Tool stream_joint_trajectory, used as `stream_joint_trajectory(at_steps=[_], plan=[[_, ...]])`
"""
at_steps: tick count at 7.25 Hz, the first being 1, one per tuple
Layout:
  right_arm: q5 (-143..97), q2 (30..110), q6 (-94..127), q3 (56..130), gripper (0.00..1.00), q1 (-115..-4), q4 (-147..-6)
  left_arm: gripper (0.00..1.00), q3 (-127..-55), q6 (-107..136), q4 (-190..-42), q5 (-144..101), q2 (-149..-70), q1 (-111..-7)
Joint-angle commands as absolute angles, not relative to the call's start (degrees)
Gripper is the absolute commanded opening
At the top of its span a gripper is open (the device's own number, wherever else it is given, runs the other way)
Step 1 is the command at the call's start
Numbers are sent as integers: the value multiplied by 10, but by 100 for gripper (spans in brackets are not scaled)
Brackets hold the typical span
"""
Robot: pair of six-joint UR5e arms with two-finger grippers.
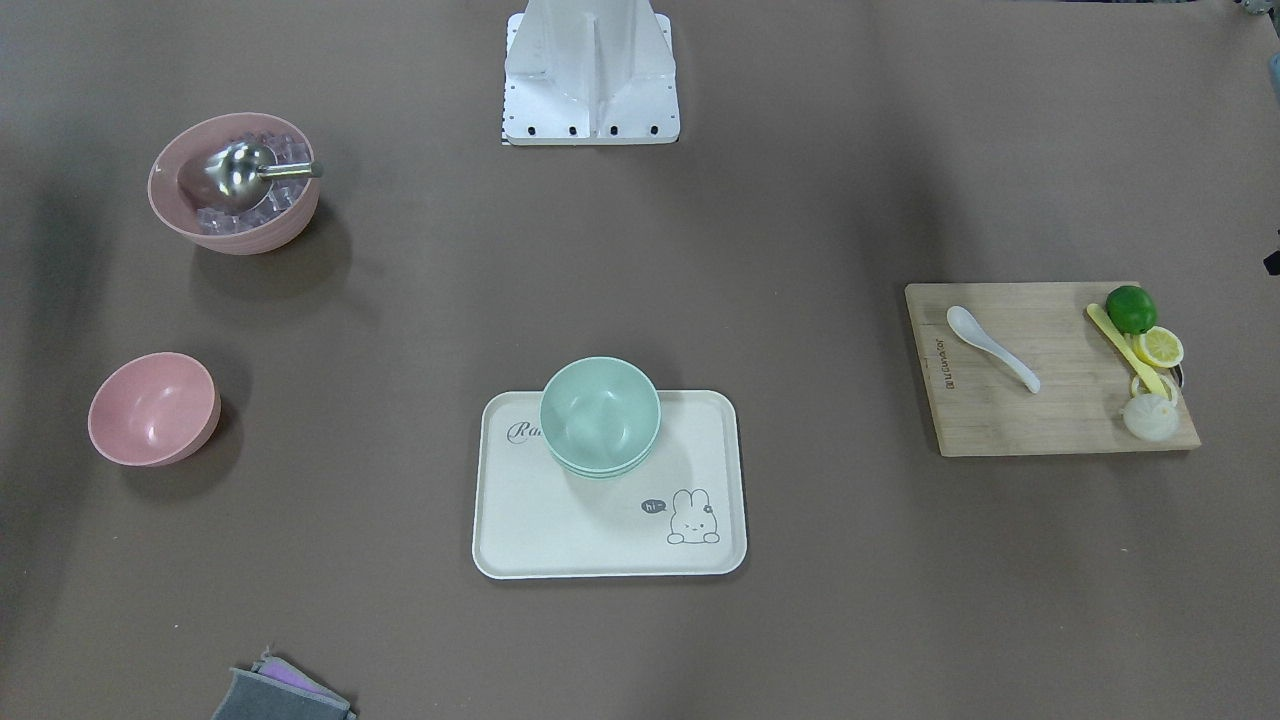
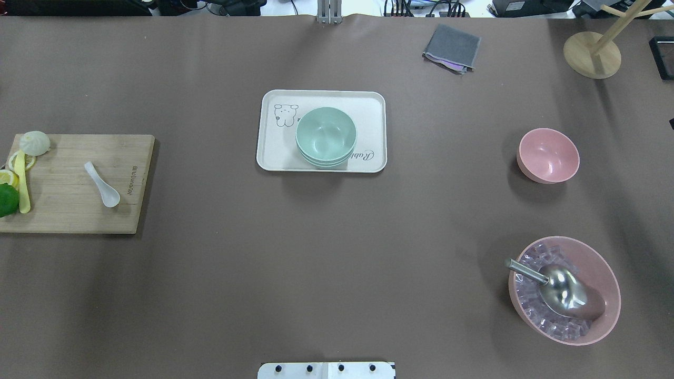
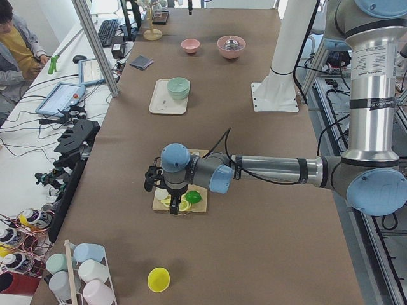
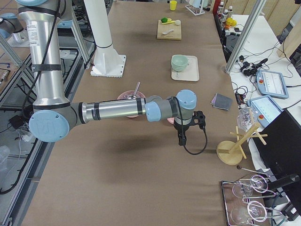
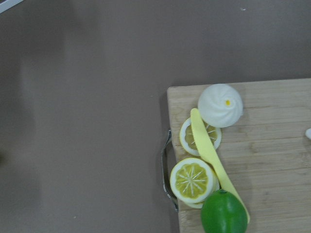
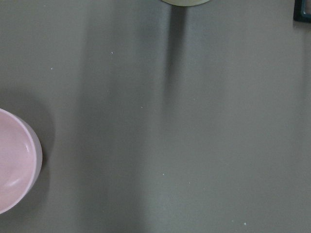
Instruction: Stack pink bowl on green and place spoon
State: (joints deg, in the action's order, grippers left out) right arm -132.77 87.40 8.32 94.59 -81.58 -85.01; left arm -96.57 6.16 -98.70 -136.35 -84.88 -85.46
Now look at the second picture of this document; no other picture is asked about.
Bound large pink ice bowl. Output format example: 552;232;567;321
508;236;622;347

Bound wooden mug tree stand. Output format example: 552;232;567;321
563;1;673;79

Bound small pink bowl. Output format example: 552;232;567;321
516;128;580;184

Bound green lime toy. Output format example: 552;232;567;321
0;183;19;218

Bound white ceramic spoon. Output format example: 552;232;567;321
84;161;121;208

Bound grey folded cloth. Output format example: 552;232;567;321
423;24;482;75

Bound yellow plastic knife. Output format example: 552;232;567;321
14;149;31;214

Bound lemon half toy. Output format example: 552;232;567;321
0;169;19;191

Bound top green bowl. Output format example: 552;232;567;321
295;106;357;165

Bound metal ice scoop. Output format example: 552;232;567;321
504;258;596;320

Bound bamboo cutting board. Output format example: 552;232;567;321
1;134;155;234

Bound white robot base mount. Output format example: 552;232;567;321
257;361;397;378

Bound white rabbit print tray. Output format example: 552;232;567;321
256;89;388;173

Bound lemon slice toy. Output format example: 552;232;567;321
7;151;37;173

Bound black tray on table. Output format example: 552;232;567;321
648;36;673;80

